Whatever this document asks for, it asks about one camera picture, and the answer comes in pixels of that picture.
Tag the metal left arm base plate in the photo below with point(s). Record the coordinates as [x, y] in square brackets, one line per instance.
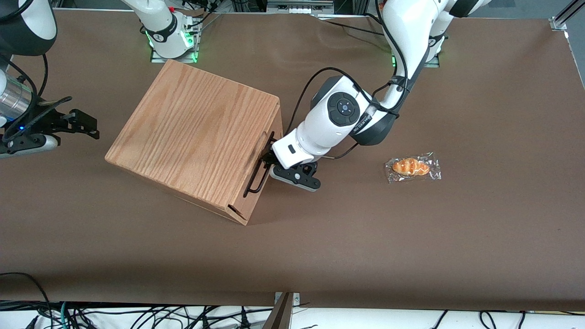
[433, 61]

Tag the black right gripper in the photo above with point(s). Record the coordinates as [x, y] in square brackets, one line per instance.
[49, 122]

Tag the bread roll in clear wrapper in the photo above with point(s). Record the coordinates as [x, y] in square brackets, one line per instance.
[411, 167]

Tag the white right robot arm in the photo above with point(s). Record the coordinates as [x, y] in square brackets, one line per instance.
[160, 27]

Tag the brown table cover sheet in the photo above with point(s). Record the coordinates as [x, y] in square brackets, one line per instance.
[365, 256]

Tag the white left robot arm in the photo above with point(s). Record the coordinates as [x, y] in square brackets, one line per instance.
[411, 27]

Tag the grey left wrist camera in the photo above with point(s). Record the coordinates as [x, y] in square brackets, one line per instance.
[297, 178]

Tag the aluminium profile bar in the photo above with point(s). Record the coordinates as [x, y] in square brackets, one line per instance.
[281, 315]

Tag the wooden drawer cabinet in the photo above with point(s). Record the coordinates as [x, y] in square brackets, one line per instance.
[192, 128]

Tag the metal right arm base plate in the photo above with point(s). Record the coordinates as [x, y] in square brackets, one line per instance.
[189, 57]

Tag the metal background frame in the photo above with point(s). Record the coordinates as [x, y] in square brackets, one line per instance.
[299, 5]

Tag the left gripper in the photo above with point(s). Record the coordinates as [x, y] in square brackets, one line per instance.
[268, 158]

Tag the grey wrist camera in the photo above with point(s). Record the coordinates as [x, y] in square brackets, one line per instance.
[297, 178]
[32, 145]

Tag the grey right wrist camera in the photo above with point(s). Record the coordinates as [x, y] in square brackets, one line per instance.
[32, 145]

